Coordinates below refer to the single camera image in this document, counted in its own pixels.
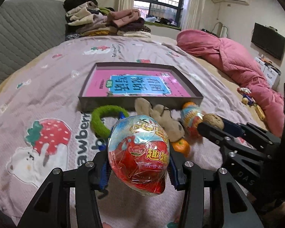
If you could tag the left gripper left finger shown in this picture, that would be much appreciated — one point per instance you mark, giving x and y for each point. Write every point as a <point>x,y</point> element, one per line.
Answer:
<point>50,206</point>

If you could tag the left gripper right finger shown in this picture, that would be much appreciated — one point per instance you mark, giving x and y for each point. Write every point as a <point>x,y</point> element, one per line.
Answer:
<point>212,198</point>

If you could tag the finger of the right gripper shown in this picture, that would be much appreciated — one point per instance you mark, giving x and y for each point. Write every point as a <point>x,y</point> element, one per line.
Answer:
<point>254,135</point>
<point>226,142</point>

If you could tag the walnut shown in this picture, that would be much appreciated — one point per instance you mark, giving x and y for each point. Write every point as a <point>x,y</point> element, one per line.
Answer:
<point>213,120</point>

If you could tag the orange mandarin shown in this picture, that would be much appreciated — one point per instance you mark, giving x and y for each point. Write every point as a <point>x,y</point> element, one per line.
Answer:
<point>182,147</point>

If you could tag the beige mesh drawstring pouch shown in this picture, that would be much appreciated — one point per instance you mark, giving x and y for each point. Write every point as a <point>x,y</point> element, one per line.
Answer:
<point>162,115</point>

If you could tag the foil surprise egg toy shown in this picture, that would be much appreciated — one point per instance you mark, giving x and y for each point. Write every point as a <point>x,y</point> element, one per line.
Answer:
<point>139,154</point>

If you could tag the santa doll toy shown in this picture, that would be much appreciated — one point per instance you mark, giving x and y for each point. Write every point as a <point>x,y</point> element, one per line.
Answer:
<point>247,99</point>

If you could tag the white storage boxes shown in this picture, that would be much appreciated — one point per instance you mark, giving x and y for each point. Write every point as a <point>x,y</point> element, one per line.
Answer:
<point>270,72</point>

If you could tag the pink quilted duvet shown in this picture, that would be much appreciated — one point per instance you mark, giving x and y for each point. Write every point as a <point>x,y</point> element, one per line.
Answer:
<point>235,61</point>

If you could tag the pink strawberry print blanket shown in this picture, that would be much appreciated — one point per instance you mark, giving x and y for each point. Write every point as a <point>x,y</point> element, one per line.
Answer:
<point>42,127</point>

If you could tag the grey shallow box tray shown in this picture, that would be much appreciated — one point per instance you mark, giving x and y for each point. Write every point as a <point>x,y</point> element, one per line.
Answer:
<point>88,104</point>

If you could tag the pink and blue book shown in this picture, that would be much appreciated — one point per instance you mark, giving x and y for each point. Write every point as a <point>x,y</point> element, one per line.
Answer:
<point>141,83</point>

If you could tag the white curtain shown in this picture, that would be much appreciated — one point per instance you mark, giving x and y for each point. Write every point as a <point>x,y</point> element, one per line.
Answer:
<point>191,14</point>

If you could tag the dark framed window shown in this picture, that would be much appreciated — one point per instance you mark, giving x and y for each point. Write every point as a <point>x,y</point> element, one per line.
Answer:
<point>168,12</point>

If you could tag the pile of folded clothes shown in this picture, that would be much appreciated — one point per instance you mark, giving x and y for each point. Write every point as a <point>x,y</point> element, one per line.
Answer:
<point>86,18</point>

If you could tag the grey quilted headboard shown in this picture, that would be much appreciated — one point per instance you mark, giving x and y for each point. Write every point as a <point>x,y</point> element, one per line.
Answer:
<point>27,29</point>

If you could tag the black wall television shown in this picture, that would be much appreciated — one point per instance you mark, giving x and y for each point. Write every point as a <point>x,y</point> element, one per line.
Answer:
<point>268,40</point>

